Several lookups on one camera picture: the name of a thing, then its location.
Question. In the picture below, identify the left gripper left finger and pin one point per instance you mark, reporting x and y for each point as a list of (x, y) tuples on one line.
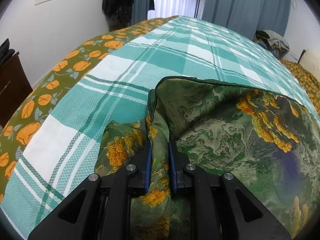
[(99, 207)]

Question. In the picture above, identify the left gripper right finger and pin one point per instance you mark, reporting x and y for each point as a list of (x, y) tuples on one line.
[(221, 207)]

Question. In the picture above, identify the green landscape print padded jacket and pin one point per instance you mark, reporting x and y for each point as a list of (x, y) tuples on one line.
[(268, 141)]

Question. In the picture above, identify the pile of clothes by bed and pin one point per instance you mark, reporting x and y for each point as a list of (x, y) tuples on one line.
[(273, 42)]

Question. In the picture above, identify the teal white plaid bed sheet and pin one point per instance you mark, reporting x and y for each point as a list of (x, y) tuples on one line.
[(170, 129)]

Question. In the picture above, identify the orange floral green quilt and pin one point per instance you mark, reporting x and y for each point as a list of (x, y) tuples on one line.
[(52, 139)]

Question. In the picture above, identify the dark wooden dresser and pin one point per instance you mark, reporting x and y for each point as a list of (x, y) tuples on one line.
[(15, 88)]

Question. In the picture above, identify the cream bed headboard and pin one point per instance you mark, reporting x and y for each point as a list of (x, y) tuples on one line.
[(309, 60)]

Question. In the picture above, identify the black item on dresser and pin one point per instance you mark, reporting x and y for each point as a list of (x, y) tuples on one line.
[(5, 52)]

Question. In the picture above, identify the blue curtain right panel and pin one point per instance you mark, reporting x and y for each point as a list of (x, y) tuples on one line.
[(247, 16)]

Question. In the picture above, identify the blue curtain panel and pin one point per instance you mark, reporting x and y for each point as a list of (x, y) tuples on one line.
[(140, 10), (247, 16)]

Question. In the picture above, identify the coats hanging on rack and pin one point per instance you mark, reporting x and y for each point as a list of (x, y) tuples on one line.
[(118, 13)]

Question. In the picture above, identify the blue curtain left panel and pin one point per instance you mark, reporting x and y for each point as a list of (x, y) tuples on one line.
[(140, 10)]

